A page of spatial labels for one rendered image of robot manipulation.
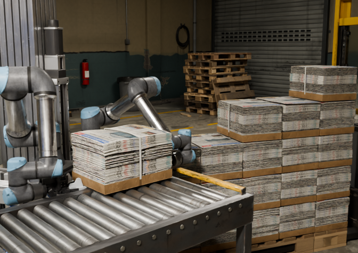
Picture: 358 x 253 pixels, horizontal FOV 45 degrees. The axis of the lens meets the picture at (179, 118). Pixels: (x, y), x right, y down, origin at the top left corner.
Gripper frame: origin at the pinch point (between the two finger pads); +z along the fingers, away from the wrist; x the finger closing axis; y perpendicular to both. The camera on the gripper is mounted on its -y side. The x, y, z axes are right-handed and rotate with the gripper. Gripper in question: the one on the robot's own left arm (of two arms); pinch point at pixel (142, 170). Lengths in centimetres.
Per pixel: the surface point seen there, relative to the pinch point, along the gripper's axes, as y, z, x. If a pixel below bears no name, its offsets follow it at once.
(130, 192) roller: 0.0, 24.5, 24.1
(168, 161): 9.9, 1.5, 22.6
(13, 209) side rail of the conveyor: 1, 71, 11
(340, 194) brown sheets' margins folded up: -39, -149, 32
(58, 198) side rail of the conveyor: 1, 53, 13
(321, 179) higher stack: -27, -133, 25
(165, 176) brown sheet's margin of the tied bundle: 3.0, 3.5, 22.9
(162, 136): 22.3, 5.4, 23.1
